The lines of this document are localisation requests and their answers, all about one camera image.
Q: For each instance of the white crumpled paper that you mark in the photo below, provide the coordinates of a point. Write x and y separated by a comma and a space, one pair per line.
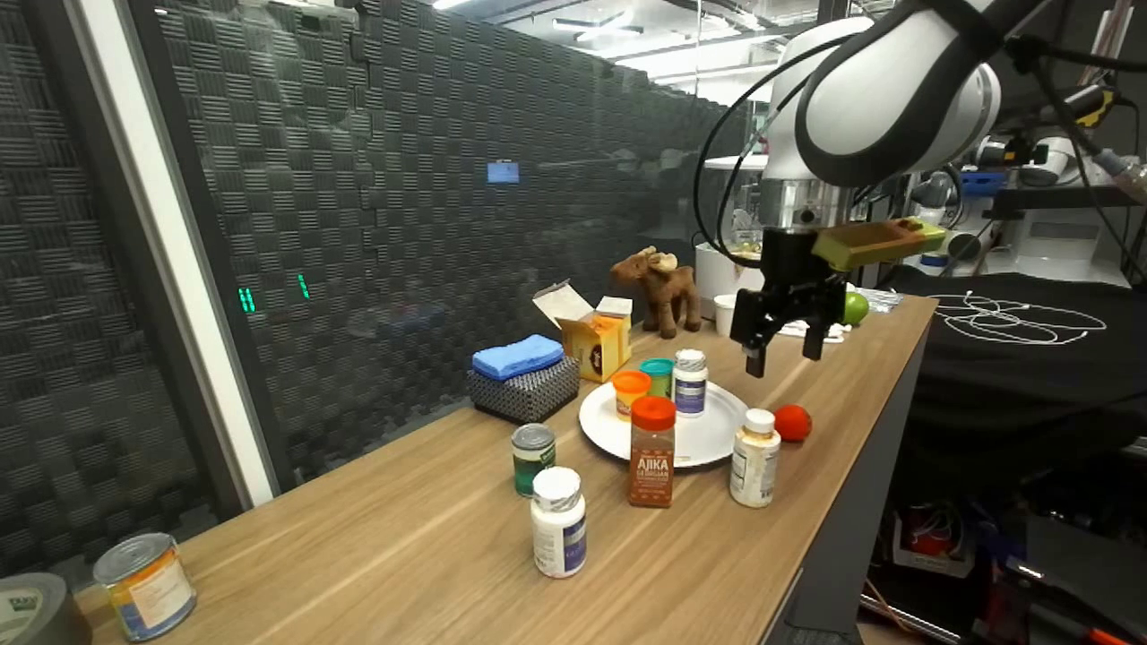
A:
833, 333

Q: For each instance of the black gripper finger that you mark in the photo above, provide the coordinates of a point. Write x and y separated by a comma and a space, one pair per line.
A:
821, 323
754, 327

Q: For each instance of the white plastic container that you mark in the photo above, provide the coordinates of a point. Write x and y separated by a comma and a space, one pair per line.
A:
719, 270

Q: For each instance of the brown plush moose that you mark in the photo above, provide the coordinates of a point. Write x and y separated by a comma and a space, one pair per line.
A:
665, 292

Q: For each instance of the green apple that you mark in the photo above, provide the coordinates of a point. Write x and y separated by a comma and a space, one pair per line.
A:
854, 310

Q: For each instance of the red and green ball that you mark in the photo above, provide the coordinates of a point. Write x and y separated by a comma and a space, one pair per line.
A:
793, 423

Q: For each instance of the spice bottle orange lid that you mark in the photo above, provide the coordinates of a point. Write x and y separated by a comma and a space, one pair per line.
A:
655, 460

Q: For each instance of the white round plate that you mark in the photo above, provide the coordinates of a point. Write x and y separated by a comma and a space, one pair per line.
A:
704, 436

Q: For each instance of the small white bottle blue label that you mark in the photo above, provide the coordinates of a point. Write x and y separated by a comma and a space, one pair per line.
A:
557, 532

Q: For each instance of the tin can orange label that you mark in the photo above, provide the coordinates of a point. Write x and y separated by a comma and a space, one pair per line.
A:
148, 594

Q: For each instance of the white pill bottle white cap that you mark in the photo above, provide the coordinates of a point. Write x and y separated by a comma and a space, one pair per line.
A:
690, 388

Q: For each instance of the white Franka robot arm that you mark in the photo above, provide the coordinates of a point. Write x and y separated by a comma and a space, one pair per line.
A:
897, 93

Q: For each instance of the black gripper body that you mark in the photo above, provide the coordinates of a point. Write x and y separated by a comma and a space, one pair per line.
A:
792, 270

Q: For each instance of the white paper cup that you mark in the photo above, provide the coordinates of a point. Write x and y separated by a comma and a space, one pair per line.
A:
722, 318

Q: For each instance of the cream vitamin bottle green label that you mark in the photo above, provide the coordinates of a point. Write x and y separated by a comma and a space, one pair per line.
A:
754, 468

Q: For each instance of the black covered table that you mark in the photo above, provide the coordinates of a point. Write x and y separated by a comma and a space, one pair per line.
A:
1040, 381

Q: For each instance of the small green can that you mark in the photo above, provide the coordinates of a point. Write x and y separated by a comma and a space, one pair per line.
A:
531, 468

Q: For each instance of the yellow tub teal lid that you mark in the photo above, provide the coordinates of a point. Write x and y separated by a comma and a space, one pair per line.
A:
657, 373

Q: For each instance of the open yellow cardboard box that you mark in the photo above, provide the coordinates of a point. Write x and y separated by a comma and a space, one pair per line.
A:
597, 347

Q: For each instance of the white lab equipment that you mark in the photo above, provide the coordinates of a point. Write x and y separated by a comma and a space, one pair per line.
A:
954, 244

